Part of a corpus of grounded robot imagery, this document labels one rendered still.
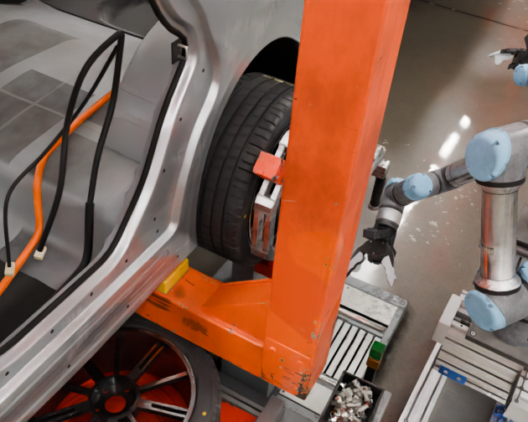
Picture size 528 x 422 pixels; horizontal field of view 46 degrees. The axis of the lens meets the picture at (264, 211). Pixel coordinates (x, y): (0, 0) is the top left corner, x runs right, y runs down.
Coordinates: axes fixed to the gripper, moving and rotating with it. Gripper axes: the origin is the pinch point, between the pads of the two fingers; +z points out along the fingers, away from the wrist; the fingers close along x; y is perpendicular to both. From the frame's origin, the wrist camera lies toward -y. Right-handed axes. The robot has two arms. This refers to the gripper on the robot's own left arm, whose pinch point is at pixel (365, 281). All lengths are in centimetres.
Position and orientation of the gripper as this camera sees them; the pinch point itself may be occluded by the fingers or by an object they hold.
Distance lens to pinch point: 188.5
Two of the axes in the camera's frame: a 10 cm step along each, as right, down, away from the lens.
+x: -8.2, -1.0, 5.6
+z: -3.4, 8.8, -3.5
